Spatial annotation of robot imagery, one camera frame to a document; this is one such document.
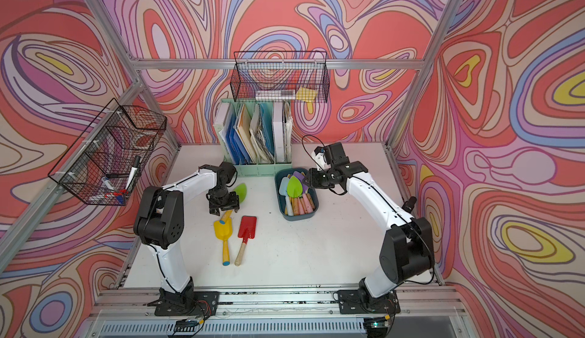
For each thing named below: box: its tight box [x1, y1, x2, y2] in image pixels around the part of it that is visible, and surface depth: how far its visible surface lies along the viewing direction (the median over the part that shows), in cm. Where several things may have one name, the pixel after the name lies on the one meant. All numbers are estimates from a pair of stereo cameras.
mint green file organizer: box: [214, 98, 294, 177], surface depth 101 cm
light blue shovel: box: [278, 176, 295, 217], surface depth 98 cm
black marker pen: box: [124, 155, 141, 192], surface depth 70 cm
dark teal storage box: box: [274, 167, 320, 222], surface depth 97 cm
